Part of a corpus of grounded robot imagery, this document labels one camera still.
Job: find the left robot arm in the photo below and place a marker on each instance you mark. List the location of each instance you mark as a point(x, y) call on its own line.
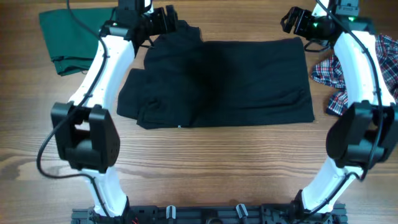
point(84, 131)

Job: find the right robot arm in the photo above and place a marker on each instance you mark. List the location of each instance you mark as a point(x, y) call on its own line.
point(366, 133)

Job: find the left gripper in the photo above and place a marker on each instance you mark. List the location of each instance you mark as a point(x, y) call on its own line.
point(159, 14)

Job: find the black t-shirt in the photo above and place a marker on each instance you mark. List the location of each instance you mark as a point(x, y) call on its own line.
point(187, 82)

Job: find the red plaid shirt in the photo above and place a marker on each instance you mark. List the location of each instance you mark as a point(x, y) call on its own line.
point(328, 72)

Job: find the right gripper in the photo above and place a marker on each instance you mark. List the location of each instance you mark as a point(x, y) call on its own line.
point(296, 22)

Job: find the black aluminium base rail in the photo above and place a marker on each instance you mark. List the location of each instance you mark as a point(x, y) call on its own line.
point(261, 214)

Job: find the folded green cloth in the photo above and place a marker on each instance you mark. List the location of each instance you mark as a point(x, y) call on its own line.
point(72, 48)

